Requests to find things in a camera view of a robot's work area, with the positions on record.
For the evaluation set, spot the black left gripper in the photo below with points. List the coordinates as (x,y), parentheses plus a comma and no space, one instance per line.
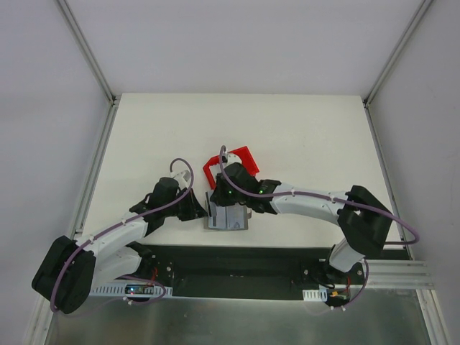
(192,207)

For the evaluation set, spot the left white cable duct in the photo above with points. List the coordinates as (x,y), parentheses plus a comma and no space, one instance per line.
(131,290)

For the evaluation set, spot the red plastic card tray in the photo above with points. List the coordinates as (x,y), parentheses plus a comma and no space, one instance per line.
(241,155)

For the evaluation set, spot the horizontal aluminium extrusion rail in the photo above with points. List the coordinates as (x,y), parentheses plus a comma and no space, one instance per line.
(399,275)

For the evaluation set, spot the left table side rail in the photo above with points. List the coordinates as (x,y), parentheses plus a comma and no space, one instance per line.
(81,211)

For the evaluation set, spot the right table side rail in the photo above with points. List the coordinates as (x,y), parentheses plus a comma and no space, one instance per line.
(404,234)

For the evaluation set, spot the right white cable duct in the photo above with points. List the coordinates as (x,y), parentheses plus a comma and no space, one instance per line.
(318,295)

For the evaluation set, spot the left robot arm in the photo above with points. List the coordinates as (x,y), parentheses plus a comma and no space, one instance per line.
(72,268)

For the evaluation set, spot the aluminium frame post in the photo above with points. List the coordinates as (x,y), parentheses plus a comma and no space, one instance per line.
(407,34)
(71,21)

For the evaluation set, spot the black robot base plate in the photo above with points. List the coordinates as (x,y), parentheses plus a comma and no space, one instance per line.
(256,273)

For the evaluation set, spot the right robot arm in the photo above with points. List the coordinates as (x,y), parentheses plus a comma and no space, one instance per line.
(356,213)

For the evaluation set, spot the white cable duct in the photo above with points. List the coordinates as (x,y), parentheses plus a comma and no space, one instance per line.
(131,290)
(318,295)

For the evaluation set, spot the table side rail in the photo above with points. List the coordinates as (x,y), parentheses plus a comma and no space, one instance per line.
(81,211)
(404,234)

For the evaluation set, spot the white credit card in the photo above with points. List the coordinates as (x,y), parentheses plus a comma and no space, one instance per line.
(213,216)
(236,217)

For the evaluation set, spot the grey leather card holder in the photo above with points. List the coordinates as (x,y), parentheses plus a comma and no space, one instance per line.
(222,216)

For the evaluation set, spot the right aluminium frame post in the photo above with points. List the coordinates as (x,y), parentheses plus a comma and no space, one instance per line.
(407,34)

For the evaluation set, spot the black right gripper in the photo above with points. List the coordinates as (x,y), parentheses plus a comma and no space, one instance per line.
(223,198)

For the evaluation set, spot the left aluminium frame post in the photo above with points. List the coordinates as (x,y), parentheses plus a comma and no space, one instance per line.
(71,21)

